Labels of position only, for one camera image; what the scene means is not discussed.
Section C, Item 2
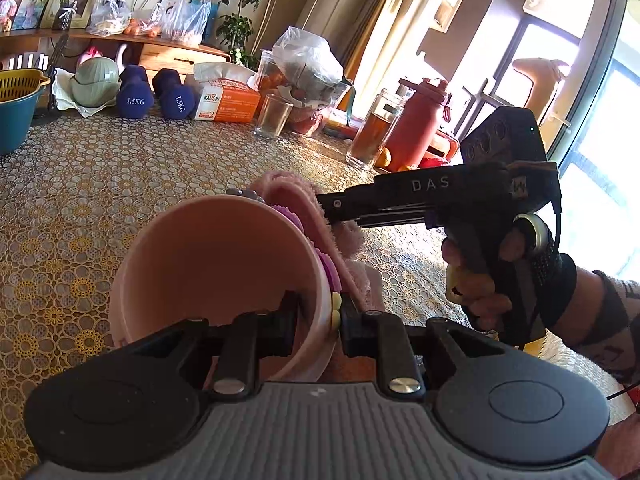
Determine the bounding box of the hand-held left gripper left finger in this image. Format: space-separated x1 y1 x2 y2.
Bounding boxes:
115 290 303 402

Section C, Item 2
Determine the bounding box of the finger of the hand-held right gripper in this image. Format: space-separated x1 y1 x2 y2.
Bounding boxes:
315 185 383 223
356 210 432 229

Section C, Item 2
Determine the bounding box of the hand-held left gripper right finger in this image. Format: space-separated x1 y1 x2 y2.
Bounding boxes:
340 305 506 402

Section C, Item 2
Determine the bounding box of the pink fluffy towel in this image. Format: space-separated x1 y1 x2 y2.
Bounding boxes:
252 170 386 313

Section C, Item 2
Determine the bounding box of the pink round pot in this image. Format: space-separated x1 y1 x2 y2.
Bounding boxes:
109 195 343 381

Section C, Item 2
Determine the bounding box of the person's right forearm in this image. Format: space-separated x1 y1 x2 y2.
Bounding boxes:
555 267 640 386

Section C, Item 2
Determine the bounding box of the person's right hand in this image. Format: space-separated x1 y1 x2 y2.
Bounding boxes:
441 215 577 333

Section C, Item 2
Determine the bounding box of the orange red box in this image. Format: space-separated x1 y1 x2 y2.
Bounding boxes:
420 125 459 169

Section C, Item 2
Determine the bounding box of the glass tea bottle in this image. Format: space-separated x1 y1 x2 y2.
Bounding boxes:
346 88 407 170

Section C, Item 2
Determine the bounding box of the plastic bag with fruit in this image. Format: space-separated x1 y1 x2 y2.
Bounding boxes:
257 50 353 138

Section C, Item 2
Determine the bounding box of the red water bottle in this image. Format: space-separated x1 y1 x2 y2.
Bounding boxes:
385 77 451 173

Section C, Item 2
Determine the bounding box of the clear drinking glass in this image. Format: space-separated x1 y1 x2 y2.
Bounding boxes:
254 92 294 140

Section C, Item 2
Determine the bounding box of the yellow giraffe toy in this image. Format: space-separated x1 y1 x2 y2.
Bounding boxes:
511 57 571 121

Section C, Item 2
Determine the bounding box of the crumpled clear plastic bag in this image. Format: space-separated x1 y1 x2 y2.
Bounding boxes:
272 26 346 96

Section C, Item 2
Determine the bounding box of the orange white tissue box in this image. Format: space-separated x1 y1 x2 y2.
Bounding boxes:
185 61 262 124

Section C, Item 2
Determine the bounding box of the beige curtain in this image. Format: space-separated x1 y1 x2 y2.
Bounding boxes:
345 0 451 111

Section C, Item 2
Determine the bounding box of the blue dumbbell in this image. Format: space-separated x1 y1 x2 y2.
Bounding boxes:
117 65 155 120
152 69 196 120

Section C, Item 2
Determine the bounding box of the white tower air conditioner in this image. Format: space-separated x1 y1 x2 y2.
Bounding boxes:
295 0 376 56

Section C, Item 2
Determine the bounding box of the gold floral lace tablecloth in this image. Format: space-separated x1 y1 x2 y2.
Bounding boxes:
0 105 640 461

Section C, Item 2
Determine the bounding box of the wooden television cabinet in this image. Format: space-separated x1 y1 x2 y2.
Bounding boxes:
0 27 233 73

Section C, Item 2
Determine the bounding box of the tall clear plastic bag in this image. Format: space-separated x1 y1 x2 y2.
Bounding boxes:
172 0 213 45

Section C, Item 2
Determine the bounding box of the white plastic bag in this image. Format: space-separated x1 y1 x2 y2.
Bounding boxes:
150 0 181 38

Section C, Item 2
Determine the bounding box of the pile of small oranges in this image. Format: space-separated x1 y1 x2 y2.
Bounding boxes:
122 19 161 37

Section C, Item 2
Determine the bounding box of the green ceramic jar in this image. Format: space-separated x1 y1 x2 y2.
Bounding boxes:
70 55 122 108

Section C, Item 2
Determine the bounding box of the white cloth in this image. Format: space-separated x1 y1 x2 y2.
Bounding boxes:
51 67 123 118

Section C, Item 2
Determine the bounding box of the black stand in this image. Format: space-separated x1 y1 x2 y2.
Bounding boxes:
32 35 69 121

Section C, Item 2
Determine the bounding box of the blue plastic basin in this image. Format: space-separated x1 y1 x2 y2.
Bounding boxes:
0 77 43 156

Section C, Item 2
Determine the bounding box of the small vase with plant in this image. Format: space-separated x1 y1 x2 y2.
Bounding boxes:
42 0 85 31

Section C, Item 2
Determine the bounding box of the yellow plastic colander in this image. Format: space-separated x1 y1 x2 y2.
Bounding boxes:
0 69 52 103

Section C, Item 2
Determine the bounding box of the white slatted rack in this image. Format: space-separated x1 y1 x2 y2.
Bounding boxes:
0 52 51 72

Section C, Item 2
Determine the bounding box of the pink bear plush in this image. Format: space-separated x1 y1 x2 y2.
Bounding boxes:
0 0 28 33

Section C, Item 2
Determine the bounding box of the black cable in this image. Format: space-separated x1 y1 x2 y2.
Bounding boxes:
550 160 567 281

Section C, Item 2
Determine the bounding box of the cream picture frame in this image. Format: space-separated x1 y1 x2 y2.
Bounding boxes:
40 0 101 29

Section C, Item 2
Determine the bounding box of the blue picture frame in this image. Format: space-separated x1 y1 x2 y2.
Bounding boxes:
12 0 48 30

